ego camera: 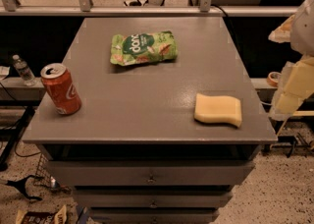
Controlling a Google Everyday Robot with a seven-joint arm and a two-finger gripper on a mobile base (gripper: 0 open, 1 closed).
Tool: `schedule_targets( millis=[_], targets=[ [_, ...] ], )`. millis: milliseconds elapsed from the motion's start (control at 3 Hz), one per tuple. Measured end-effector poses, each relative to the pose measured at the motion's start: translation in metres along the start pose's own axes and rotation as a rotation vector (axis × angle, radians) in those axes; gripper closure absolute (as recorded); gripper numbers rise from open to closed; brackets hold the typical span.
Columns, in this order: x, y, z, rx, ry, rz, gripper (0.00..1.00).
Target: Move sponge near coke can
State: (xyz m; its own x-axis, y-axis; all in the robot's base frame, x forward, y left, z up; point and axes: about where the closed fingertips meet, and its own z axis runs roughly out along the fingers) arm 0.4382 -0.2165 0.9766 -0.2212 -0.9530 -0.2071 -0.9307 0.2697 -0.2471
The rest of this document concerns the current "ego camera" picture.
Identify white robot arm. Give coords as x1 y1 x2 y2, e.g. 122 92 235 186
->
268 0 314 120

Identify orange soda can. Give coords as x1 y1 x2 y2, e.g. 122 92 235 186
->
40 63 81 115

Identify black tool on floor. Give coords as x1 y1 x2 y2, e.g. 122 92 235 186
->
0 175 41 200

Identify brown snack bag on floor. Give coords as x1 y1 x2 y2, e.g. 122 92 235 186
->
15 205 67 224

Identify yellow sponge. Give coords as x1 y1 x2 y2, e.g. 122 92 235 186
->
194 93 242 128

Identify grey drawer cabinet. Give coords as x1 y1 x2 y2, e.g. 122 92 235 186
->
24 17 276 224

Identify tape roll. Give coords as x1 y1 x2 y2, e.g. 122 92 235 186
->
267 72 281 87

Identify wire basket on floor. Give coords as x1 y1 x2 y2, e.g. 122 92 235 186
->
33 154 59 190

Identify clear plastic water bottle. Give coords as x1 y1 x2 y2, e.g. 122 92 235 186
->
13 55 36 86

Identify green chip bag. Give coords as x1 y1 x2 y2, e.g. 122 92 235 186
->
110 30 178 66

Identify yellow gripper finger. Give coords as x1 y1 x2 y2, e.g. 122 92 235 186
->
274 56 314 115

